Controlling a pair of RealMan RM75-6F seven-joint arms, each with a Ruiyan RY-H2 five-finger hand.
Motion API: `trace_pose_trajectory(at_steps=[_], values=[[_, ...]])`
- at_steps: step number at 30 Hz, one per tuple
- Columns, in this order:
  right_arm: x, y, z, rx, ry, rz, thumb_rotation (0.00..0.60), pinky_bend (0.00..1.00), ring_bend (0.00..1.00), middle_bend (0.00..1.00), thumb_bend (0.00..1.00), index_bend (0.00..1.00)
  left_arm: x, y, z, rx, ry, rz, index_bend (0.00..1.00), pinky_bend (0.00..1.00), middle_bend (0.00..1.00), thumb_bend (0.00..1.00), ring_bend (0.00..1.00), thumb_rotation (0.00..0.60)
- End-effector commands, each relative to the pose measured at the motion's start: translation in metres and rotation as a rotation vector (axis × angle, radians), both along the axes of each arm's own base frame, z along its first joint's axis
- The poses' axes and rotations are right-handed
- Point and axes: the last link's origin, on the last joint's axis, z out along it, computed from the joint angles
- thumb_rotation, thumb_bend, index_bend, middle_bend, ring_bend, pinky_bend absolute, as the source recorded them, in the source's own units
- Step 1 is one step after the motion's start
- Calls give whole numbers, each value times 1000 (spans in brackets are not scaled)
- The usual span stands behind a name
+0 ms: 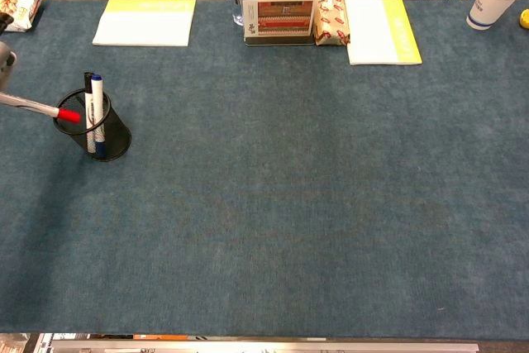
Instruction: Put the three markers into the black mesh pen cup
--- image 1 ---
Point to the blue-capped white marker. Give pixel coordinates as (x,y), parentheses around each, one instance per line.
(95,105)

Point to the yellow white Lexicon notebook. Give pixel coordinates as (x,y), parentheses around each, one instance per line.
(376,34)

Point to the aluminium profile rail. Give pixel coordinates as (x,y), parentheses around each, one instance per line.
(264,346)

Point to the blue felt table mat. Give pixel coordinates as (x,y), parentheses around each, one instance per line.
(310,183)

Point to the black mesh pen cup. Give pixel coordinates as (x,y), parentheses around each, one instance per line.
(117,142)

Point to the black marker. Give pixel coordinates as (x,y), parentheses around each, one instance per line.
(88,78)

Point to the printed snack bag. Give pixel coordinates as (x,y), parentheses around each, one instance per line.
(22,8)

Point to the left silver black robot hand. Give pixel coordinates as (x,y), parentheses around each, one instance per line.
(6,63)

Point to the white blue paper cup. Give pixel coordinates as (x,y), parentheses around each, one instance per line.
(489,1)

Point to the red-capped white marker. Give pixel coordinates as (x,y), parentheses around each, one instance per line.
(41,108)

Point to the red pattern picture card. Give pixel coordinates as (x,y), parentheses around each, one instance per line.
(281,18)

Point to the red print wrapped package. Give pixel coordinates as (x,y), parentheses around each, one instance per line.
(332,18)

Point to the yellow round object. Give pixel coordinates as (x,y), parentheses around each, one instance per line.
(525,19)

